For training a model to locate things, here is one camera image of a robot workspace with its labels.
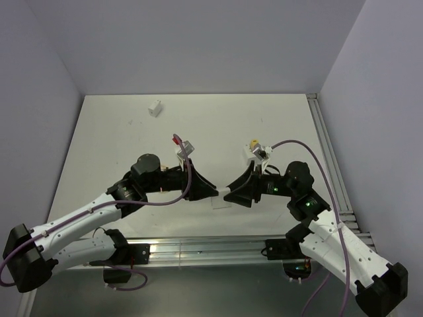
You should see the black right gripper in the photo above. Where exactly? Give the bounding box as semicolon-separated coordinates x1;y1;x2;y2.
224;160;297;207

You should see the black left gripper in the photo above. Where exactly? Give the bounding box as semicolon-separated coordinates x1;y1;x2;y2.
143;158;218;201

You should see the white usb charger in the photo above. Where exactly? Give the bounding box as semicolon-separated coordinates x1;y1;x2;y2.
216;187;231;196
148;100;163;118

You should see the white cube socket adapter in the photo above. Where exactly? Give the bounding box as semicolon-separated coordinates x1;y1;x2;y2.
243;143;262;166

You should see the yellow dual USB charger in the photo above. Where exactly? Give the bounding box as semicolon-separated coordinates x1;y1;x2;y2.
250;139;259;149

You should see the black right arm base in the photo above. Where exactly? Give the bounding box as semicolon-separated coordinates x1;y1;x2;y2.
262;238;307;260

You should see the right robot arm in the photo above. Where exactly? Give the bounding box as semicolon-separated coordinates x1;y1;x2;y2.
224;161;408;316

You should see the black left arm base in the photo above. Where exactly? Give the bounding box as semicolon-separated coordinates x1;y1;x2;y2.
89;244;150;266

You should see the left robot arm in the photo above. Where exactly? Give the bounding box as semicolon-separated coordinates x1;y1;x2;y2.
1;154;219;293

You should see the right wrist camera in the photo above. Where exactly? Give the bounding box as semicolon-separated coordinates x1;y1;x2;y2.
253;143;273;173

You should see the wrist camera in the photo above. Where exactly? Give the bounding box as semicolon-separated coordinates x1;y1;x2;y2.
173;135;195;170
253;143;273;173

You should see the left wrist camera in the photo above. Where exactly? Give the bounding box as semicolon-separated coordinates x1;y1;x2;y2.
173;135;195;170

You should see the aluminium front rail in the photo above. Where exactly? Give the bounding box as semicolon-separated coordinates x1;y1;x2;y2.
32;230;379;270

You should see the aluminium rail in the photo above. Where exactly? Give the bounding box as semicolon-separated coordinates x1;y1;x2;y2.
305;92;361;229
32;230;379;270

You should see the aluminium right rail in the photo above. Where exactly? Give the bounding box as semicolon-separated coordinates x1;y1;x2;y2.
305;92;361;229

